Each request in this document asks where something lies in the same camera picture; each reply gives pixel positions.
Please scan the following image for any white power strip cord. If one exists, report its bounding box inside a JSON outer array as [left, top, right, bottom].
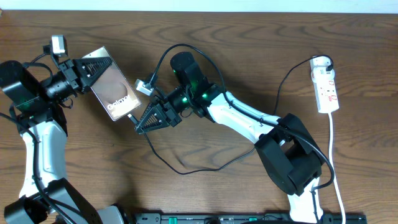
[[328, 112, 347, 224]]

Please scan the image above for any black right camera cable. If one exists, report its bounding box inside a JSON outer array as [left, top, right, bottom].
[[146, 43, 335, 215]]

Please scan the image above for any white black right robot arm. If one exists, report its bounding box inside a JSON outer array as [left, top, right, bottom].
[[136, 52, 325, 223]]

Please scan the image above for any white USB charger adapter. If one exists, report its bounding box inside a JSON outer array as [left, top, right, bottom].
[[310, 55, 335, 83]]

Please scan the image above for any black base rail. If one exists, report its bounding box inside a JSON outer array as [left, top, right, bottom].
[[133, 212, 368, 224]]

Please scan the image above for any black USB charging cable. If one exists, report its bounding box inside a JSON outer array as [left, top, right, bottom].
[[127, 55, 335, 175]]

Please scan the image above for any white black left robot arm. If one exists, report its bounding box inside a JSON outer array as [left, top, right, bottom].
[[1, 45, 129, 223]]

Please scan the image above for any white power strip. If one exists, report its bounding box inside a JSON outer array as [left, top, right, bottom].
[[310, 55, 340, 114]]

